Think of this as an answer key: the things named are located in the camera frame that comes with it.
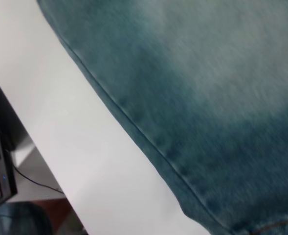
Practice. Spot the blue denim shorts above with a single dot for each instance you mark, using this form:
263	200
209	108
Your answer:
195	98

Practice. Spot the dark rounded seat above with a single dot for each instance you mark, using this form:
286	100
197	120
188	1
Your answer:
16	220

